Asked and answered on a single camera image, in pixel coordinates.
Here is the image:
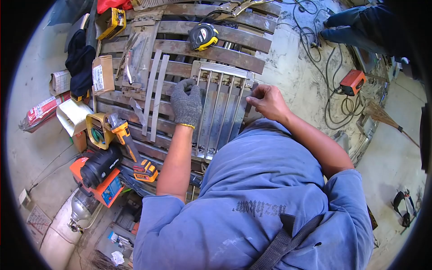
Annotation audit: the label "person's left fingers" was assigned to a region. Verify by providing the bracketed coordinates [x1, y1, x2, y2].
[173, 78, 202, 99]

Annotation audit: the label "person's right fingers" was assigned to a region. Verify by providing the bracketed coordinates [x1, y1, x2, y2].
[251, 84, 281, 99]

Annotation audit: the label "person's right thumb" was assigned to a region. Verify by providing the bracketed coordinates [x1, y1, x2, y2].
[245, 95, 268, 108]

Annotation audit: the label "steel bar grille frame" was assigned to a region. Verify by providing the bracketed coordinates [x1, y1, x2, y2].
[190, 60, 256, 161]

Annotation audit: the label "red welding rod packet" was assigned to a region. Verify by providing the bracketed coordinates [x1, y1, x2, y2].
[18, 91, 72, 133]

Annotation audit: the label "small brown cardboard box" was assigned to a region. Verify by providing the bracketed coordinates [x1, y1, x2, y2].
[70, 130, 88, 154]

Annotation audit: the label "black yellow tape measure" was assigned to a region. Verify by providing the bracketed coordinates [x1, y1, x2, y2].
[188, 22, 220, 52]

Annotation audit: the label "small orange welding machine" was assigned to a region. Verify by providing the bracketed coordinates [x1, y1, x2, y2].
[338, 69, 367, 97]

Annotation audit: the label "yellow cordless angle grinder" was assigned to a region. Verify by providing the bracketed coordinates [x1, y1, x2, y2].
[104, 113, 159, 183]

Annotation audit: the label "steel slat welding table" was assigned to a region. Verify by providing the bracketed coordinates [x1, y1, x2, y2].
[86, 0, 283, 204]

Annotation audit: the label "white printed paper box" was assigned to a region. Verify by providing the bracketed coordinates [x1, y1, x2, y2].
[49, 69, 72, 97]

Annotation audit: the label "person's right hand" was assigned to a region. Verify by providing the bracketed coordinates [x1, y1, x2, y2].
[245, 84, 293, 123]

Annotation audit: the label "grey gas cylinder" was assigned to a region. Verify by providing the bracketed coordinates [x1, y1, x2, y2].
[67, 192, 102, 234]

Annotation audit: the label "locking clamp pliers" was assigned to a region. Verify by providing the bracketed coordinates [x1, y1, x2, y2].
[215, 0, 268, 21]

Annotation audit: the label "person's left hand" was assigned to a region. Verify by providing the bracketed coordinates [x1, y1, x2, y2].
[170, 78, 203, 130]

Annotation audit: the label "straw broom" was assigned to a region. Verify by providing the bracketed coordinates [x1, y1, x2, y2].
[362, 100, 421, 149]

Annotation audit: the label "orange blue welding machine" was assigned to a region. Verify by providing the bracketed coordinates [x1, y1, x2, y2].
[69, 153, 125, 208]

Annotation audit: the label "grey open toolbox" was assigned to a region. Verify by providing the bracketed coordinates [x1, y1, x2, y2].
[95, 202, 143, 268]

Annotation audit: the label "red cloth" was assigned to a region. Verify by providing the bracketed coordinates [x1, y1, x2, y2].
[97, 0, 134, 15]

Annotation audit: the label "grey steel jig plate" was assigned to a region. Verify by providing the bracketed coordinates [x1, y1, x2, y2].
[121, 10, 164, 99]

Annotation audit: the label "black red clamp tool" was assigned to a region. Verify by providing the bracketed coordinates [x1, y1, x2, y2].
[391, 188, 420, 234]

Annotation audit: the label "black cloth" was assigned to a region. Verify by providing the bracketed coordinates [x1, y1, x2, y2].
[64, 29, 97, 99]

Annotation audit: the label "black cable tangle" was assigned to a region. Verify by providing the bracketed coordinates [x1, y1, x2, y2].
[279, 0, 368, 131]

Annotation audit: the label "black welding helmet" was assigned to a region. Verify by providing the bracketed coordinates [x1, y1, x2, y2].
[80, 145, 124, 190]

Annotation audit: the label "flat steel strip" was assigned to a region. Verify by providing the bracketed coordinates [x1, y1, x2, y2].
[150, 54, 170, 142]
[141, 49, 163, 136]

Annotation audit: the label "yellow cardboard box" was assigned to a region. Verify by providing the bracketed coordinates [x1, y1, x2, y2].
[95, 7, 127, 41]

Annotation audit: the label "yellow plastic tool case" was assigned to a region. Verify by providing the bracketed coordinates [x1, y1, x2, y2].
[85, 112, 116, 151]

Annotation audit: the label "person's body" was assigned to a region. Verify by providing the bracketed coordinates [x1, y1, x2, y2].
[133, 118, 374, 270]

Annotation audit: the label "brown labelled cardboard box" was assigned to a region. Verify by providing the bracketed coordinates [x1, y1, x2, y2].
[91, 55, 116, 96]

